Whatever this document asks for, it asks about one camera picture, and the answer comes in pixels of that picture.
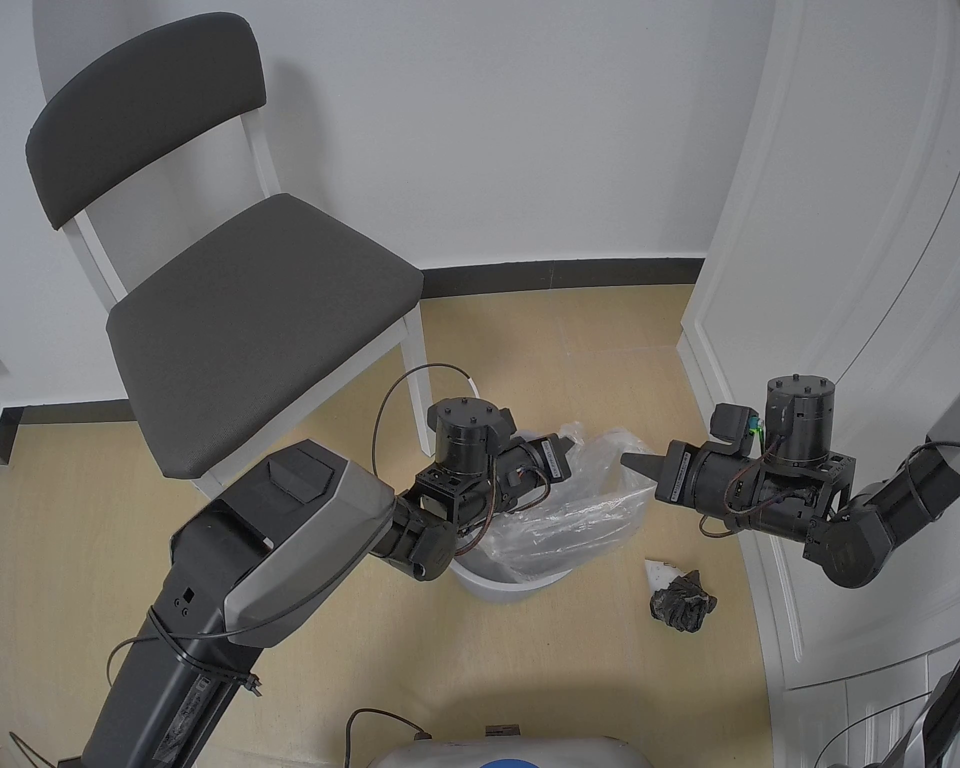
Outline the black cable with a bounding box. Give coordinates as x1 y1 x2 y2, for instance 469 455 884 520
0 738 61 768
817 693 939 768
345 708 432 768
372 363 481 481

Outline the grey and white chair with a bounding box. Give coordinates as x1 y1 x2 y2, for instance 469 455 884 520
24 11 441 500

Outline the crumpled black plastic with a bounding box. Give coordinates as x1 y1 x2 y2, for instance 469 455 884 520
648 568 718 633

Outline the white chest of drawers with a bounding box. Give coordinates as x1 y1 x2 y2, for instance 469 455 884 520
780 643 960 768

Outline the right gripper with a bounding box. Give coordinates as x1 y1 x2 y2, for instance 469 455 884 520
654 441 744 519

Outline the white wardrobe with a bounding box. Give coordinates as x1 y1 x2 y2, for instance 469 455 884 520
678 0 960 691

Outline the clear plastic bag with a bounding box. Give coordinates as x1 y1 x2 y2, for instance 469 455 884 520
480 420 651 582

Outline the pale grey trash bin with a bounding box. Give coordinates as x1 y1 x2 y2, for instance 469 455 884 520
450 429 575 606

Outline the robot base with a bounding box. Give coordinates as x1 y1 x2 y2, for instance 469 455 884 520
367 723 650 768

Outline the white paper scrap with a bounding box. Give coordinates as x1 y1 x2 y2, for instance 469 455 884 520
643 557 687 597

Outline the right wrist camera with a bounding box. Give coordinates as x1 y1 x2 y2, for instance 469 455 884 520
708 403 760 456

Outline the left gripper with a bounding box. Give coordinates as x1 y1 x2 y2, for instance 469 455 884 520
498 433 576 513

